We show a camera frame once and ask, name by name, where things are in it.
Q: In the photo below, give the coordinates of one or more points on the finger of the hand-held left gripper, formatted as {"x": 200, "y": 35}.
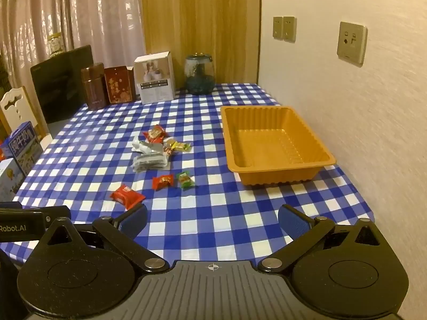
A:
{"x": 56, "y": 213}

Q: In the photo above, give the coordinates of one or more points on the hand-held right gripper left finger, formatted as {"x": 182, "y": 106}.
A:
{"x": 135, "y": 219}

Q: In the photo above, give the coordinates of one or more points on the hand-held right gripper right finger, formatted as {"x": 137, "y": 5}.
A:
{"x": 293, "y": 222}

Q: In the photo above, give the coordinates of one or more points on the red square snack packet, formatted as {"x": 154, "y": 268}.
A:
{"x": 127, "y": 197}

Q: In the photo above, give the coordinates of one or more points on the small red candy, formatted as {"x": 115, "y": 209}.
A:
{"x": 162, "y": 182}

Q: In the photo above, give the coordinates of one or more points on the grey silver snack packet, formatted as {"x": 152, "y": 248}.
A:
{"x": 150, "y": 162}

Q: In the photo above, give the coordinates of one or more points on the small green candy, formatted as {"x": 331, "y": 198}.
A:
{"x": 185, "y": 180}

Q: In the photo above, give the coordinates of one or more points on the white clear snack packet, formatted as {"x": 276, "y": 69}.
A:
{"x": 145, "y": 146}

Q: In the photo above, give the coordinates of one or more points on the orange plastic tray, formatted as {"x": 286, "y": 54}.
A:
{"x": 277, "y": 146}

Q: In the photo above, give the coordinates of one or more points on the brown clear candy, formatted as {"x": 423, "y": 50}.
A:
{"x": 169, "y": 143}

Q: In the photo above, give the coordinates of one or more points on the yellow green candy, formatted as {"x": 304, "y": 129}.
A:
{"x": 181, "y": 146}

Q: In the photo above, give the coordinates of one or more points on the red picture snack packet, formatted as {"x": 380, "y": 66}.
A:
{"x": 155, "y": 134}

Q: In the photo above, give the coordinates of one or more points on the white blue cardboard box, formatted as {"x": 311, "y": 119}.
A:
{"x": 8, "y": 180}

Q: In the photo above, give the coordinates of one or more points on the blue white checkered tablecloth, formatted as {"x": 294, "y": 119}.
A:
{"x": 206, "y": 206}

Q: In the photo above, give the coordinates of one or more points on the blue milk carton box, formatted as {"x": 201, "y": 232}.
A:
{"x": 24, "y": 146}

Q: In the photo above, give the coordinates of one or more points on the red packaging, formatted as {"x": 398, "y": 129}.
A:
{"x": 2, "y": 150}

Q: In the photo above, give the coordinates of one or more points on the white wooden chair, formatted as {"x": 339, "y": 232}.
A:
{"x": 15, "y": 110}

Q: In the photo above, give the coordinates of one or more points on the black flat board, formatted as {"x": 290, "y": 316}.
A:
{"x": 61, "y": 83}

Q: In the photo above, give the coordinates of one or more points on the brown metal canister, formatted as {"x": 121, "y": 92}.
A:
{"x": 94, "y": 86}

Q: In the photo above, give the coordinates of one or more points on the red gold patterned box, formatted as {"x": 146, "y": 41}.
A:
{"x": 119, "y": 85}

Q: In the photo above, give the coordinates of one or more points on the white product box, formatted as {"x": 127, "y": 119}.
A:
{"x": 155, "y": 78}

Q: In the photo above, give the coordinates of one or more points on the dark green glass jar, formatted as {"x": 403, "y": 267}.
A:
{"x": 199, "y": 73}

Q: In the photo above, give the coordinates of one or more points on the clear jar with label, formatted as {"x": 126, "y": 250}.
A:
{"x": 55, "y": 44}

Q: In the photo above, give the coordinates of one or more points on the pale sheer curtain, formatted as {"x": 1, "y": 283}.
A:
{"x": 83, "y": 10}

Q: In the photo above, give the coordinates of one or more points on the wooden panel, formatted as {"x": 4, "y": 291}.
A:
{"x": 200, "y": 13}

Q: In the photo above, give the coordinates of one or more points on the large beige wall outlet plate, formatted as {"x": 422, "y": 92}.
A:
{"x": 352, "y": 42}

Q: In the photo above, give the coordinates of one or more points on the beige wall socket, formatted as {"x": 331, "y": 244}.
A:
{"x": 277, "y": 26}
{"x": 289, "y": 28}

